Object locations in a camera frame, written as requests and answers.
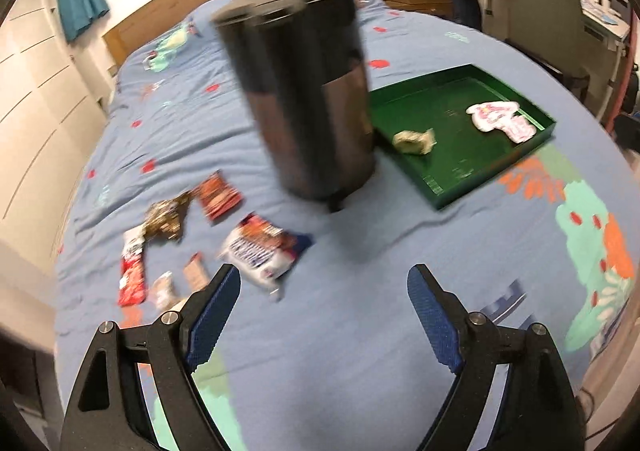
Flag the red konjac snack pouch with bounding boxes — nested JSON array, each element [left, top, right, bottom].
[[117, 225, 146, 307]]

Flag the green tray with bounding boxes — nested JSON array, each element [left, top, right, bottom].
[[370, 64, 555, 210]]

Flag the blue patterned bedsheet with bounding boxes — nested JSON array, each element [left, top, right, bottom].
[[55, 0, 639, 450]]

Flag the gold brown snack bag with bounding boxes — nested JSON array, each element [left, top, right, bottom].
[[143, 191, 192, 242]]

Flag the olive candy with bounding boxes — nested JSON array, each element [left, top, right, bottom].
[[392, 128, 437, 156]]

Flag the white blue cookie bag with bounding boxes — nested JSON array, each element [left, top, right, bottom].
[[218, 212, 314, 301]]

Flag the dark cylindrical trash bin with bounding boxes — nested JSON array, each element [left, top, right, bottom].
[[212, 0, 375, 212]]

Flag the clear wafer biscuit pack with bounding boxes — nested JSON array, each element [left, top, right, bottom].
[[183, 252, 210, 293]]

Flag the dark red snack packet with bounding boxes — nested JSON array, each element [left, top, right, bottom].
[[193, 171, 244, 223]]

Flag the pink cartoon snack bag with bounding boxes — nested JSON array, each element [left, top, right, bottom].
[[465, 101, 537, 144]]

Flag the grey desk chair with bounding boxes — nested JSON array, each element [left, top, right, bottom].
[[506, 0, 590, 102]]

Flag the white wardrobe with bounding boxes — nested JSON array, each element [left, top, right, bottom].
[[0, 0, 106, 275]]

